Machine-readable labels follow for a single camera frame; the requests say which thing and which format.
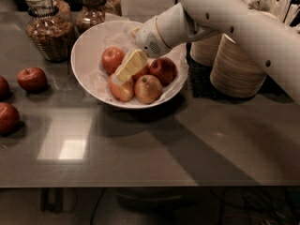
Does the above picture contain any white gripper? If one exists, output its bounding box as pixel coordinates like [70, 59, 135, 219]
[112, 3, 218, 85]

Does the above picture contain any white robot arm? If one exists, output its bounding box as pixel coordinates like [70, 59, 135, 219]
[133, 0, 300, 103]

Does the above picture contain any large white bowl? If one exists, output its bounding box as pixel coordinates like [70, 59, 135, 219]
[70, 20, 189, 110]

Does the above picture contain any dark red apple right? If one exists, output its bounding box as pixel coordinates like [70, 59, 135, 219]
[149, 57, 177, 86]

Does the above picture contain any yellow-red apple front right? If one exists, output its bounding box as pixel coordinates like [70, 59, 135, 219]
[134, 75, 162, 104]

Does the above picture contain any yellow-red apple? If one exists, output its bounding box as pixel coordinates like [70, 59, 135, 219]
[108, 74, 134, 102]
[134, 75, 162, 104]

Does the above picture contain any yellow-red apple front left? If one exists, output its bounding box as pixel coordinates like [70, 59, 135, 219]
[108, 74, 134, 102]

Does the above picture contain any red apple on table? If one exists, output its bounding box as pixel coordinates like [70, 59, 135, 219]
[17, 67, 48, 93]

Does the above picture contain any red apple left edge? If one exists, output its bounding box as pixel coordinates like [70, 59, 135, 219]
[0, 76, 10, 99]

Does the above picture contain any white paper liner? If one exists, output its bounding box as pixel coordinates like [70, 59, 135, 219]
[82, 12, 190, 106]

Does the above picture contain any white paper sign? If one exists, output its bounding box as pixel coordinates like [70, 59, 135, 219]
[121, 0, 175, 23]

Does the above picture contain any rear stack of paper bowls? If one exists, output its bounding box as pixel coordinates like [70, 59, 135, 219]
[189, 34, 222, 67]

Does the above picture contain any stack of paper bowls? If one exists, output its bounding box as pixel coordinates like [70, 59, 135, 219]
[189, 34, 222, 67]
[210, 34, 266, 98]

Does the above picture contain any black mat under stacks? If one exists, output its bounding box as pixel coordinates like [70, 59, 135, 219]
[186, 43, 288, 100]

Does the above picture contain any glass jar of granola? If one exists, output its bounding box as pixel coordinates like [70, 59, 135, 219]
[25, 0, 75, 62]

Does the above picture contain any front stack of paper bowls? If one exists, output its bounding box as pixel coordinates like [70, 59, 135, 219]
[210, 34, 266, 98]

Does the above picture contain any white plastic cutlery bundle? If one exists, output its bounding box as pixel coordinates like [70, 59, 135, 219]
[241, 0, 300, 33]

